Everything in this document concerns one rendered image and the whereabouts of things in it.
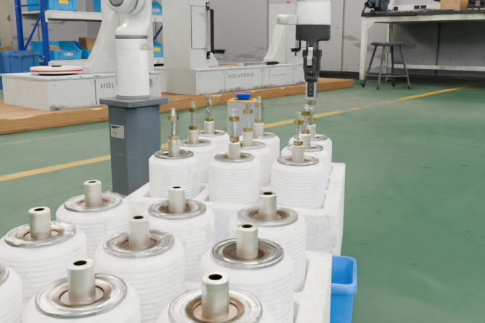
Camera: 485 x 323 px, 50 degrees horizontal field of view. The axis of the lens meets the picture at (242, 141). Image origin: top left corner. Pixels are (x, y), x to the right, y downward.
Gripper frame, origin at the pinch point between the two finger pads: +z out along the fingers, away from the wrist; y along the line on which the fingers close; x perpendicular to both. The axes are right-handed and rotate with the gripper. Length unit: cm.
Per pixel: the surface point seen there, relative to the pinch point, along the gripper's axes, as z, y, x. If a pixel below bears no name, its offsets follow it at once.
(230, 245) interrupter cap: 10, -65, 2
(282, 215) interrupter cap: 10, -54, -2
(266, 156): 12.3, -13.8, 7.4
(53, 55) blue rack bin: 6, 402, 320
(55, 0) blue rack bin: -53, 408, 317
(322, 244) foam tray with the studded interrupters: 22.9, -31.4, -5.6
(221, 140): 11.7, -2.9, 19.6
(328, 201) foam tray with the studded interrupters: 17.7, -23.9, -5.9
